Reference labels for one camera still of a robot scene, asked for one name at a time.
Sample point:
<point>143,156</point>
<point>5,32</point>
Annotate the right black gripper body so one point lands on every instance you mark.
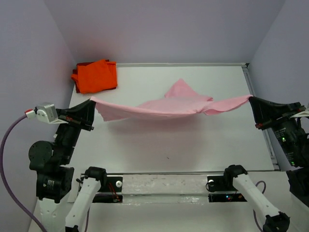
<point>286,128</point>

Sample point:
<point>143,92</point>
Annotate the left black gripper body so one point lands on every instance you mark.
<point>69,133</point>

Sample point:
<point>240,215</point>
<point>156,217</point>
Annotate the pink t shirt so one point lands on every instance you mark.
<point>180,101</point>

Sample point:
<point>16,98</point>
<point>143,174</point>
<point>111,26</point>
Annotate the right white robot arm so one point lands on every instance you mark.
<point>285,122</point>

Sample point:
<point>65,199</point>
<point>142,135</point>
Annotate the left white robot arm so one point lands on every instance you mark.
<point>54,178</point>

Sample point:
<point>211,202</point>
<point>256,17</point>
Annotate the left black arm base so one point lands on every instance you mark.
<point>111,191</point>

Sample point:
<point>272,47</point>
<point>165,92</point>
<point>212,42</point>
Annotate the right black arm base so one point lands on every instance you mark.
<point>223,189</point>

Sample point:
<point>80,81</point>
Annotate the orange folded t shirt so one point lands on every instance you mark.
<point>99,76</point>

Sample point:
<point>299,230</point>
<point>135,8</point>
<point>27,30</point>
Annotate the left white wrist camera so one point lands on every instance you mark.
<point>46,113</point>

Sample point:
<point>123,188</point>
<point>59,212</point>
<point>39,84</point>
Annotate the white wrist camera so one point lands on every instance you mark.
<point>299,111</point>
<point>46,113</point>

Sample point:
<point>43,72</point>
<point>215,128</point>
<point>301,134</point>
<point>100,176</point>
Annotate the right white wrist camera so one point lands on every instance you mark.
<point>299,111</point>

